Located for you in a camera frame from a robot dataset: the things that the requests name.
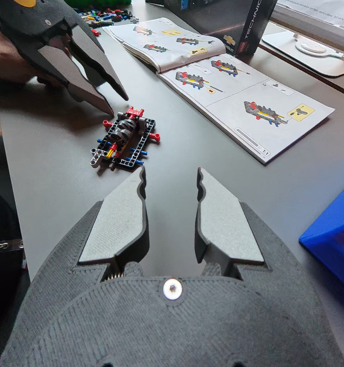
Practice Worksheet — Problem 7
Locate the grey T-shaped lego beam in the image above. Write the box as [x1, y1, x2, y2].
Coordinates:
[91, 148, 112, 167]

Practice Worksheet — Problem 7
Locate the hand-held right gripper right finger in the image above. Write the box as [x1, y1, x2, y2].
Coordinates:
[195, 167, 265, 264]

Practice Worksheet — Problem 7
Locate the pile of lego pieces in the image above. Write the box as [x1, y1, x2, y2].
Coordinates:
[73, 8, 141, 36]

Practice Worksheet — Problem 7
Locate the blue plastic storage bin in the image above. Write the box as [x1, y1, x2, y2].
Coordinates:
[299, 178, 344, 296]

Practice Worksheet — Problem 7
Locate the green plastic bin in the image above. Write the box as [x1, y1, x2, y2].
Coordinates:
[64, 0, 132, 6]

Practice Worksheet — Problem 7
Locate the black lego set box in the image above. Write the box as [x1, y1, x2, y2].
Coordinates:
[146, 0, 278, 56]

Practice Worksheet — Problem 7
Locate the person's left hand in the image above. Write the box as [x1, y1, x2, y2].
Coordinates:
[0, 23, 67, 88]

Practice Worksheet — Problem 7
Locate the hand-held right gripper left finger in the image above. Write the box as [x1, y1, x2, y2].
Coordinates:
[78, 167, 150, 266]

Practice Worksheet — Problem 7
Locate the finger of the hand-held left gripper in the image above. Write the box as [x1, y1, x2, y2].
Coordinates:
[70, 24, 129, 101]
[37, 44, 115, 117]

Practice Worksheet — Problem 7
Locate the black lanyard with badge reel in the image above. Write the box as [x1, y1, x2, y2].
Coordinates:
[0, 239, 25, 253]

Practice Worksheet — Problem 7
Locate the lego engine frame assembly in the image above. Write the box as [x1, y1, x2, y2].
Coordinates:
[90, 106, 161, 171]

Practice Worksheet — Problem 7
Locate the lego instruction booklet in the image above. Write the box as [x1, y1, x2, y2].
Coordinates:
[103, 17, 336, 164]

